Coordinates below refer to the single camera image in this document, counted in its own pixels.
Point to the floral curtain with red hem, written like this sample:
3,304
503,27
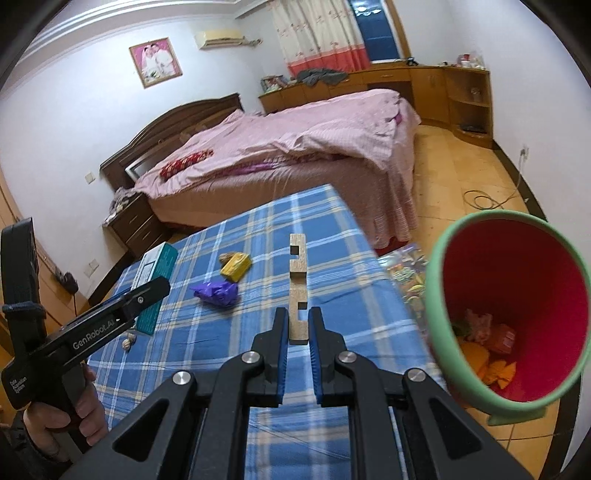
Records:
318,32

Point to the white wall switch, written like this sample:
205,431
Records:
90,177

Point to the red patterned pillow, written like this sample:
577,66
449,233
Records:
184,162

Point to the window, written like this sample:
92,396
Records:
374,32

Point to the long light wooden cabinet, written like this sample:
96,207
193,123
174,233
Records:
429,92

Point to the orange peel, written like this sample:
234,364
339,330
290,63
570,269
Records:
501,373
475,355

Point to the wall air conditioner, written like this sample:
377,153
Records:
219,39

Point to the white teal medicine box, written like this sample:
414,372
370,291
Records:
159,263

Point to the notched wooden block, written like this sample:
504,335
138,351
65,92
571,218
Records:
298,295

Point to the dark wooden nightstand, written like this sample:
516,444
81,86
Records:
138,226

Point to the pink quilt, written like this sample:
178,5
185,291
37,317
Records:
323,120

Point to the framed wall photo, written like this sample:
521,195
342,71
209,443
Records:
155,62

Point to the small items on cabinet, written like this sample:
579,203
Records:
468,61

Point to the green snack wrapper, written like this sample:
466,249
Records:
460,329

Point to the mauve bed sheet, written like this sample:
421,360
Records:
323,184

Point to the green red trash bin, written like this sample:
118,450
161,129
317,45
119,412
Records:
508,277

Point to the pile of items on nightstand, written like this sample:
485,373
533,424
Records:
121,201

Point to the row of books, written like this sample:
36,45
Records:
274,83

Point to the person's left hand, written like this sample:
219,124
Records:
90,401

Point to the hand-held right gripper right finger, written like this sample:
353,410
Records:
315,369

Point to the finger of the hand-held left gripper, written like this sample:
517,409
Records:
147,290

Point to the purple crumpled wrapper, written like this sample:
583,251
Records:
214,294

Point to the blue plaid cloth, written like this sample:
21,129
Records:
332,240

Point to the dark wooden bed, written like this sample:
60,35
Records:
184,115

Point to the cream tissue paper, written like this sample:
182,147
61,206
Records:
478,323

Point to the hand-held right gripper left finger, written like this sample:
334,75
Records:
281,369

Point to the white low wall socket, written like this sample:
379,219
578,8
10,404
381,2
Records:
93,265

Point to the yellow sponge block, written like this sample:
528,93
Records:
236,267

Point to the grey clothes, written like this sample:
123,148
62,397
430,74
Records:
323,77

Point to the white wall socket with plug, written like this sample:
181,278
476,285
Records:
524,151

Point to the small orange carton box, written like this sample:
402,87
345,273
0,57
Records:
503,339

